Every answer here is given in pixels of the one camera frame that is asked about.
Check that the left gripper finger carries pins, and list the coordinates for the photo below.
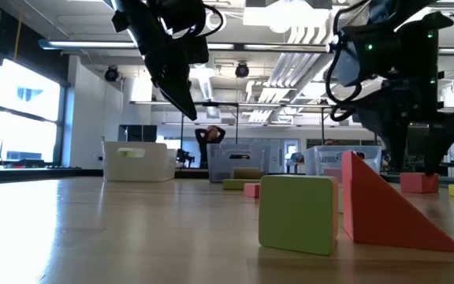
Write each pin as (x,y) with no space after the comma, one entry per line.
(179,94)

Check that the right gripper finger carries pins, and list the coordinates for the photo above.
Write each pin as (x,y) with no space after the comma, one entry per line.
(437,150)
(398,146)

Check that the red triangular block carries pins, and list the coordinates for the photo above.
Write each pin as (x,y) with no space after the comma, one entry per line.
(373,221)

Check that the green cube block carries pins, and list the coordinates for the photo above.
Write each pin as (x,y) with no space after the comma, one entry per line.
(296,215)

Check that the black background robot arm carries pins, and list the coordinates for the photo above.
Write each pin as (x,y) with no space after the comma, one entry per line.
(185,157)

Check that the person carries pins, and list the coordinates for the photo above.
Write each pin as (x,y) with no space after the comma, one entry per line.
(329,142)
(211,136)

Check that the black cabinet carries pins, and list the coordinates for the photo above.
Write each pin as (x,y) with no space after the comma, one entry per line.
(138,133)

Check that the black ceiling spotlight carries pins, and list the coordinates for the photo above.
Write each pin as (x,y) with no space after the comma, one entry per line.
(111,74)
(242,70)

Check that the long ceiling light bar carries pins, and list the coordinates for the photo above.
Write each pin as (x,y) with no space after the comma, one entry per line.
(93,44)

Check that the clear plastic bin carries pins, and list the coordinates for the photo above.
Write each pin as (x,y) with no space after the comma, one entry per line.
(317,161)

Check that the white plastic bin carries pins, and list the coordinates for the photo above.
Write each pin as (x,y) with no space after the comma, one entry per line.
(140,169)

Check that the grey translucent plastic bin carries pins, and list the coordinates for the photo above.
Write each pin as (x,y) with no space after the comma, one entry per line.
(221,169)

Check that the large window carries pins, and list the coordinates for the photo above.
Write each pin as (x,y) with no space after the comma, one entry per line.
(26,134)

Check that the black metal frame rig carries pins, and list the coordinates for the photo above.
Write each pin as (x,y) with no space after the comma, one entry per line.
(219,104)
(322,130)

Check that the black aluminium table frame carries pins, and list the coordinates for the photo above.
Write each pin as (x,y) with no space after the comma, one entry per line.
(34,174)

